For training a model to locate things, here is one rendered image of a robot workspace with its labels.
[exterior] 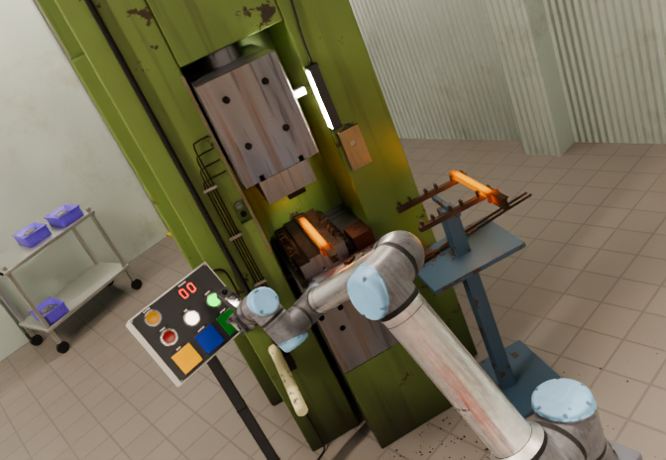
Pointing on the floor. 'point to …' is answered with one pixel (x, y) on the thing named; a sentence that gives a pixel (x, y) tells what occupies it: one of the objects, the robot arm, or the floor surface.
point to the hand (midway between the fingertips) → (231, 317)
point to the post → (242, 408)
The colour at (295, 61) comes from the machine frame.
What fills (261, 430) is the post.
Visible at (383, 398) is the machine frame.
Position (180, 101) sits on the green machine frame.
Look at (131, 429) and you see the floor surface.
